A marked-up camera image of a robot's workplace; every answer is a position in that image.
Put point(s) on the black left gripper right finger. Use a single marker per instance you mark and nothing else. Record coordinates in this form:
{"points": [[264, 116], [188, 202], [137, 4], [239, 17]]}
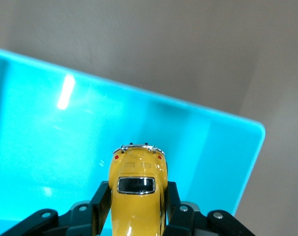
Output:
{"points": [[185, 221]]}

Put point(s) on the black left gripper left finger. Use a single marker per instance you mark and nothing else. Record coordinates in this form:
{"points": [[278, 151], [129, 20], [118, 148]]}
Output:
{"points": [[85, 221]]}

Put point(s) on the turquoise plastic bin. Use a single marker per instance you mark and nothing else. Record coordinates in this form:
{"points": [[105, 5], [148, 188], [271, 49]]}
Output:
{"points": [[53, 147]]}

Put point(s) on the yellow beetle toy car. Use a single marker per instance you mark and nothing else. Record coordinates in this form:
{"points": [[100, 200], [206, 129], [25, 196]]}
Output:
{"points": [[136, 209]]}

